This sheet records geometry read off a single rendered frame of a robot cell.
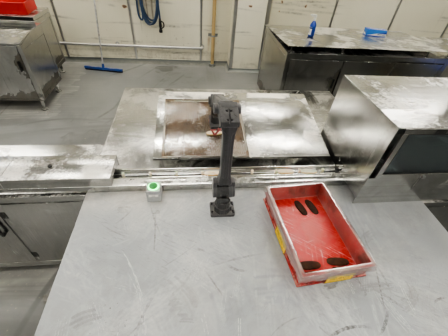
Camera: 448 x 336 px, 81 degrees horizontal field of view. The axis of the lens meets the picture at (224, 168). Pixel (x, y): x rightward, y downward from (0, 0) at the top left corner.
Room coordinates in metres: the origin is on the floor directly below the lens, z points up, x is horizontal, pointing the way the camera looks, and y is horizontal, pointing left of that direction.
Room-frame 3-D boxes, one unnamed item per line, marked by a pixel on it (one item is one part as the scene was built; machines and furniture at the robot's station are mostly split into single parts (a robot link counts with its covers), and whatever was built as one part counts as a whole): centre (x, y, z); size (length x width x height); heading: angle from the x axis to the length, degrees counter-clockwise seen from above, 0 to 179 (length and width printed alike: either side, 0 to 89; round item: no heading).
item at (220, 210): (0.83, -0.01, 0.86); 0.12 x 0.09 x 0.08; 100
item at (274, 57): (3.48, -1.39, 0.51); 1.93 x 1.05 x 1.02; 100
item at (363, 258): (0.73, -0.43, 0.87); 0.49 x 0.34 x 0.10; 14
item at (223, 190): (0.85, 0.00, 0.94); 0.09 x 0.05 x 0.10; 10
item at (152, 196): (0.87, 0.34, 0.84); 0.08 x 0.08 x 0.11; 10
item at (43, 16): (3.66, 2.90, 0.44); 0.70 x 0.55 x 0.87; 100
